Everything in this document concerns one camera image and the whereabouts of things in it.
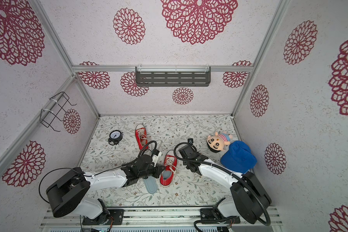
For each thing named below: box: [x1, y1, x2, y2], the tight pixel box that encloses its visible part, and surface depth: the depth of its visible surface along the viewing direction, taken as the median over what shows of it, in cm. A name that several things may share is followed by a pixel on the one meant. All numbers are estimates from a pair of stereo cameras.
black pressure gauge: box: [107, 130, 124, 146], surface depth 105 cm
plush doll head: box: [206, 131, 233, 154], surface depth 98 cm
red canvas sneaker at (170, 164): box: [159, 149, 178, 187], surface depth 86 cm
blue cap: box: [220, 140, 258, 174], surface depth 96 cm
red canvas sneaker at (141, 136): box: [134, 123, 149, 151], surface depth 102 cm
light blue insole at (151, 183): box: [143, 175, 159, 194], surface depth 85 cm
